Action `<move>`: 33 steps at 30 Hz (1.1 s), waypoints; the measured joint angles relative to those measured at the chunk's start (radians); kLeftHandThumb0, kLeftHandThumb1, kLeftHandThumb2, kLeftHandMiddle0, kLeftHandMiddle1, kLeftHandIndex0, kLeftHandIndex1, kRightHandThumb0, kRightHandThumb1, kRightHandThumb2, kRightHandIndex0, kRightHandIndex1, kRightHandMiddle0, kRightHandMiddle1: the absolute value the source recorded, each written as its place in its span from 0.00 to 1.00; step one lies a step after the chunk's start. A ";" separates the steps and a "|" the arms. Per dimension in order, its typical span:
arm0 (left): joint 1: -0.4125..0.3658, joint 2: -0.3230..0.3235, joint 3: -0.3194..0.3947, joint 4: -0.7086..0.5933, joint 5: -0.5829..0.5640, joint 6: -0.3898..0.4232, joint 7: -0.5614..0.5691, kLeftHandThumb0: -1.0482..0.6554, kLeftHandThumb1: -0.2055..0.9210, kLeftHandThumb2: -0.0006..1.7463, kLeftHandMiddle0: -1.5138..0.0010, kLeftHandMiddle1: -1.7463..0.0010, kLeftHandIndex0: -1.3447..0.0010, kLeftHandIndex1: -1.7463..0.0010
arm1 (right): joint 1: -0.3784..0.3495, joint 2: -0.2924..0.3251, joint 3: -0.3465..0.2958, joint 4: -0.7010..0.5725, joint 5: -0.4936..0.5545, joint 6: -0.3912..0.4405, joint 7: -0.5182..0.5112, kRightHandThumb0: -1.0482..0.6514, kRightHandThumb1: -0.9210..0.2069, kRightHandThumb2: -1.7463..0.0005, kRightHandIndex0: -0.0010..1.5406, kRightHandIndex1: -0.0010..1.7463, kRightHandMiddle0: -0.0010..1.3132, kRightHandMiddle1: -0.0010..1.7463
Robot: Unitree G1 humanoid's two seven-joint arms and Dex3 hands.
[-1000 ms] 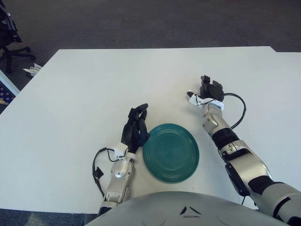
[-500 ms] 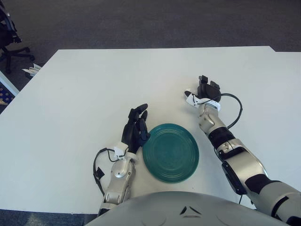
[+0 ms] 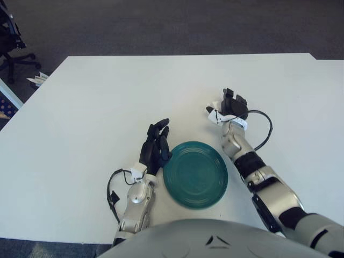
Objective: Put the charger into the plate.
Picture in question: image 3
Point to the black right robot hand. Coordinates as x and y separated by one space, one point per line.
236 107

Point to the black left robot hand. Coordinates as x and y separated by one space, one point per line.
150 153

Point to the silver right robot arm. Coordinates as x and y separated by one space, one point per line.
274 188

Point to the green ribbed plate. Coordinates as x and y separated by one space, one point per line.
196 174

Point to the grey robot torso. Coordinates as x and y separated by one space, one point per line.
201 242

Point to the white paper leaflets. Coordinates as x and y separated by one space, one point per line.
37 78

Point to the blue dotted box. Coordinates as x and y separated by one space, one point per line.
6 107

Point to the black office chair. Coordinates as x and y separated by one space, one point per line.
9 35

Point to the white furniture frame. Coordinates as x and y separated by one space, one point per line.
9 94

